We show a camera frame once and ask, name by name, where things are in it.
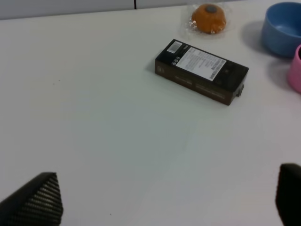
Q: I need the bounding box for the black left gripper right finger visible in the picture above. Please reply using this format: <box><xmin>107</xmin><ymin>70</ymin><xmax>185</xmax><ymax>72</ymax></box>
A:
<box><xmin>275</xmin><ymin>163</ymin><xmax>301</xmax><ymax>226</ymax></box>

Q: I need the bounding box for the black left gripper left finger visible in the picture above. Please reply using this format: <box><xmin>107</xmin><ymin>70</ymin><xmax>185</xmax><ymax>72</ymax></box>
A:
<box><xmin>0</xmin><ymin>172</ymin><xmax>63</xmax><ymax>226</ymax></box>

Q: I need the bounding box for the black product box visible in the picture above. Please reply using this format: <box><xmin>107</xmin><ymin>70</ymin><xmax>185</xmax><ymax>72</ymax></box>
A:
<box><xmin>155</xmin><ymin>40</ymin><xmax>249</xmax><ymax>105</ymax></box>

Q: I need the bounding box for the blue bowl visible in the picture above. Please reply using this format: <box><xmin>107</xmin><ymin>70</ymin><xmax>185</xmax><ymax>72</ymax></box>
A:
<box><xmin>261</xmin><ymin>2</ymin><xmax>301</xmax><ymax>58</ymax></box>

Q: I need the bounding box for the orange bun in plastic wrap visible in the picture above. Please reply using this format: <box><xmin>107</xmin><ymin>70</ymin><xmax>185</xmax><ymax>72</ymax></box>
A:
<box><xmin>179</xmin><ymin>0</ymin><xmax>235</xmax><ymax>40</ymax></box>

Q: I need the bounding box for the pink saucepan with handle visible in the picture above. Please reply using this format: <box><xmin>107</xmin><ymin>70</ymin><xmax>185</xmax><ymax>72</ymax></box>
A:
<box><xmin>287</xmin><ymin>45</ymin><xmax>301</xmax><ymax>93</ymax></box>

